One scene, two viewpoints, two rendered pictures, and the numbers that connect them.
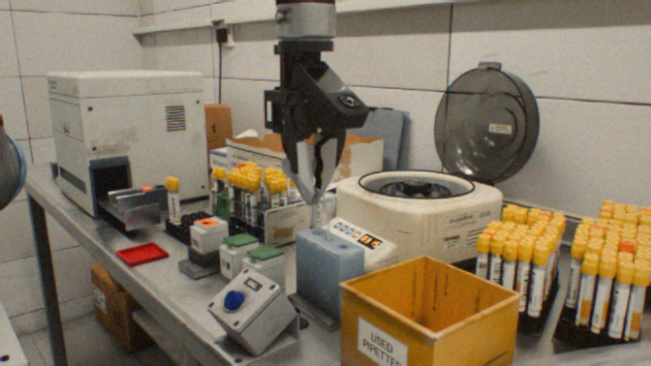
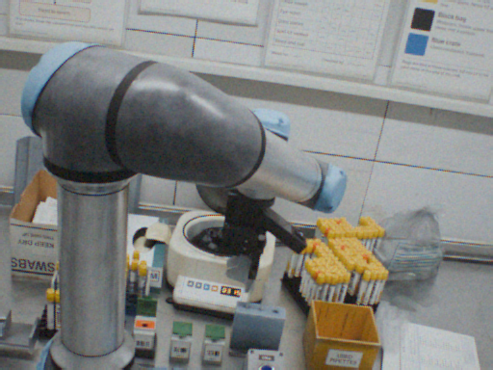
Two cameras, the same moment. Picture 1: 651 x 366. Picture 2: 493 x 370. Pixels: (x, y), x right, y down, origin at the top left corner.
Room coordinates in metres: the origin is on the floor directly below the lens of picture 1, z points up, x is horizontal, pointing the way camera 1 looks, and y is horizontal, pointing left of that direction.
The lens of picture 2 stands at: (0.09, 0.92, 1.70)
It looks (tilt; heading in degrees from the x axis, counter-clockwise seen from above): 24 degrees down; 304
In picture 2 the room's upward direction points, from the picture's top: 10 degrees clockwise
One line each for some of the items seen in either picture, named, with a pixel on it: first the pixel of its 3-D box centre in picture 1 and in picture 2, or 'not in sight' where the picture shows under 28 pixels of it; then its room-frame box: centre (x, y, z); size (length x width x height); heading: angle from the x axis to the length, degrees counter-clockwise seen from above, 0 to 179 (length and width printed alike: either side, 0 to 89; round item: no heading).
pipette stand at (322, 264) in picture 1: (328, 274); (256, 329); (0.61, -0.01, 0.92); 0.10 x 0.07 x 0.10; 35
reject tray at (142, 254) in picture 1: (141, 254); not in sight; (0.79, 0.31, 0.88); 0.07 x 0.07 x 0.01; 40
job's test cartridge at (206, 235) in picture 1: (209, 240); (143, 336); (0.75, 0.18, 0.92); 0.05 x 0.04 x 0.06; 130
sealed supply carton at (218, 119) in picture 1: (183, 130); not in sight; (1.68, 0.47, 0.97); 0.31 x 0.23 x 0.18; 34
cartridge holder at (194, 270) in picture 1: (210, 257); (142, 347); (0.75, 0.18, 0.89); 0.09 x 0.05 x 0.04; 130
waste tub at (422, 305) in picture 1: (426, 331); (339, 340); (0.47, -0.11, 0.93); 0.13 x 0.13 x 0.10; 36
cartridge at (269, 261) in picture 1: (263, 273); (213, 345); (0.65, 0.08, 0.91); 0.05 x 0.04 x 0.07; 130
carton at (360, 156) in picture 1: (304, 168); (72, 224); (1.14, 0.04, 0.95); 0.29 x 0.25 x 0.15; 130
